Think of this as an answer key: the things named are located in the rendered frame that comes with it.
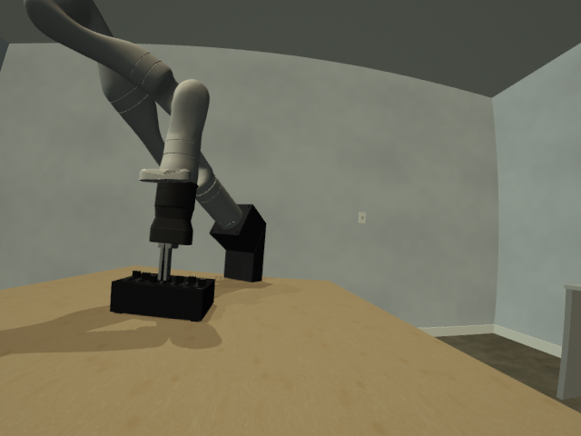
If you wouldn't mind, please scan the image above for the black lighting desk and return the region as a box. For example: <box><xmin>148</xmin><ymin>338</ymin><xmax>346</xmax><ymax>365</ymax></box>
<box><xmin>110</xmin><ymin>271</ymin><xmax>215</xmax><ymax>322</ymax></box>

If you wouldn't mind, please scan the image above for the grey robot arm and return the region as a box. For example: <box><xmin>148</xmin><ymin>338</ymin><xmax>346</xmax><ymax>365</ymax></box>
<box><xmin>24</xmin><ymin>0</ymin><xmax>242</xmax><ymax>230</ymax></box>

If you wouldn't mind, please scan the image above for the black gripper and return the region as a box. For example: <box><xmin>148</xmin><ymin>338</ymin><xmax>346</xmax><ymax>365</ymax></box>
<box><xmin>139</xmin><ymin>153</ymin><xmax>199</xmax><ymax>281</ymax></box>

